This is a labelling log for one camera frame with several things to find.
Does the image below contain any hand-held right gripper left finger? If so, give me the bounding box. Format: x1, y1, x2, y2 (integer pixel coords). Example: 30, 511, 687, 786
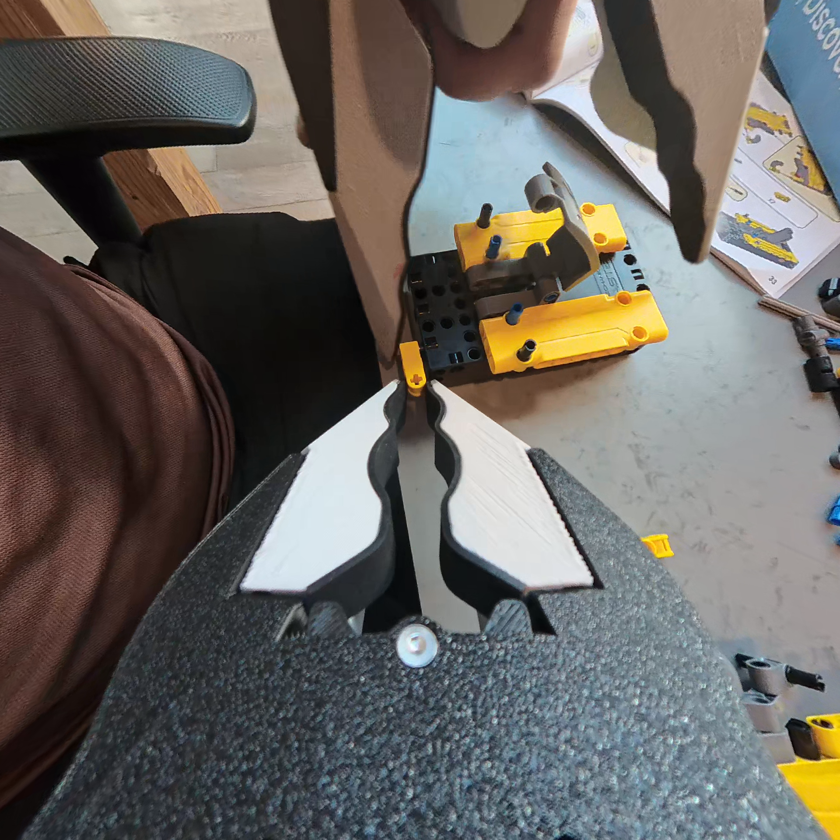
238, 379, 406, 614

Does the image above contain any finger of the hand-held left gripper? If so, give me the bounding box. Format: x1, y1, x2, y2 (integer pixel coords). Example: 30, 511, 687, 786
269, 0, 435, 388
588, 0, 770, 265

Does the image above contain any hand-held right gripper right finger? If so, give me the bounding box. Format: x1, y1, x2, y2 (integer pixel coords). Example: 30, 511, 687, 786
425, 379, 596, 616

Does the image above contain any instruction booklet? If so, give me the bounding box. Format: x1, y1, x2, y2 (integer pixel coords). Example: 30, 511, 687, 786
525, 0, 840, 298

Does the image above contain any small yellow brick connector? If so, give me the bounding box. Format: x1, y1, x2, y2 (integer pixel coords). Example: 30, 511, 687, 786
399, 341, 429, 396

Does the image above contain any black and yellow brick assembly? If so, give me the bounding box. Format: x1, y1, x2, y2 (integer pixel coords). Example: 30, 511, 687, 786
402, 163, 669, 388

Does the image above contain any blue cardboard box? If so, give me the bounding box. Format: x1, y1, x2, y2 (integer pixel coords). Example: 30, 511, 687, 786
764, 0, 840, 204

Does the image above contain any person's brown shirt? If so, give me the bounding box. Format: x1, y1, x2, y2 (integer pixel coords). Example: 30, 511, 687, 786
0, 226, 237, 811

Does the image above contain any pile of loose brick pieces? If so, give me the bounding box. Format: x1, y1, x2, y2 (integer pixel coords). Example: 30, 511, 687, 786
791, 277, 840, 547

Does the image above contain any yellow and grey brick module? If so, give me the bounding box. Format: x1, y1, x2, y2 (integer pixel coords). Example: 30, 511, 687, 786
640, 533, 840, 837

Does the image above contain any wooden post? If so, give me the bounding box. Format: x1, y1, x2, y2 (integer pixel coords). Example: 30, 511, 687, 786
0, 0, 223, 217

